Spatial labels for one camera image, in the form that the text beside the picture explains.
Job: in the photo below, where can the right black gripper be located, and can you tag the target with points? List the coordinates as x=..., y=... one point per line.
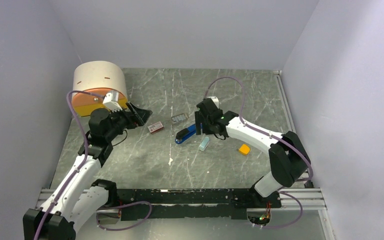
x=198, y=122

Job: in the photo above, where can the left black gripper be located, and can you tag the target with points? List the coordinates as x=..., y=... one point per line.
x=141, y=114

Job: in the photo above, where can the staple tray with staples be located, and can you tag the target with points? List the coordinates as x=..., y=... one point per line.
x=176, y=119

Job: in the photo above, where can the red white staple box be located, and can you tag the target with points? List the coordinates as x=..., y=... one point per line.
x=155, y=127

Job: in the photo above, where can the blue stapler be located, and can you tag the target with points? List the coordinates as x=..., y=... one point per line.
x=185, y=134

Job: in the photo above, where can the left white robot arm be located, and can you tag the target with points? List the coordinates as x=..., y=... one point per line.
x=78, y=197

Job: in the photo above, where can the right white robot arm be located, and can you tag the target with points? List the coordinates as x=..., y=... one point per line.
x=287, y=157

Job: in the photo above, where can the light blue eraser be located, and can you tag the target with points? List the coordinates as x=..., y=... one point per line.
x=204, y=144

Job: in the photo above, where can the beige drawer cabinet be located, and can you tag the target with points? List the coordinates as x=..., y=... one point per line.
x=97, y=77

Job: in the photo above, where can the orange yellow block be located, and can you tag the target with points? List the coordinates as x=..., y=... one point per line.
x=244, y=149

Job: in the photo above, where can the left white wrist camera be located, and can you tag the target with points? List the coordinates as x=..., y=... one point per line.
x=114, y=101

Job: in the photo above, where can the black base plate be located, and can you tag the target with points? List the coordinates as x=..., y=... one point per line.
x=190, y=203

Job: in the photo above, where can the aluminium side rail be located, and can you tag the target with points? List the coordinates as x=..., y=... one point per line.
x=308, y=184

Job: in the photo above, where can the aluminium front rail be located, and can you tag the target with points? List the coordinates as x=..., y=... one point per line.
x=310, y=198

